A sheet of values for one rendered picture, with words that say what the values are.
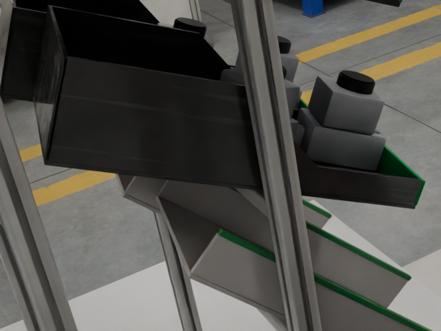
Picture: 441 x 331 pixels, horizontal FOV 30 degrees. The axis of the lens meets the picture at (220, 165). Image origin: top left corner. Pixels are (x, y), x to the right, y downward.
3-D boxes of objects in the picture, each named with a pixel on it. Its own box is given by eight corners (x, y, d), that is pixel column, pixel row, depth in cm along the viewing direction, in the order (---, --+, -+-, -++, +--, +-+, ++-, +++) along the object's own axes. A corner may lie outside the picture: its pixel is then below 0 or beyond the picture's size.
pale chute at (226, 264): (383, 308, 84) (409, 274, 83) (447, 393, 72) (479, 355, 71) (154, 197, 71) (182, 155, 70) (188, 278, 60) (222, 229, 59)
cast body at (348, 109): (358, 151, 71) (384, 75, 68) (376, 172, 67) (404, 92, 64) (267, 135, 69) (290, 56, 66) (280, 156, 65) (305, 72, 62)
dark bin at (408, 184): (348, 142, 74) (373, 64, 71) (415, 209, 62) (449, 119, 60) (31, 96, 64) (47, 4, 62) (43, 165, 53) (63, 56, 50)
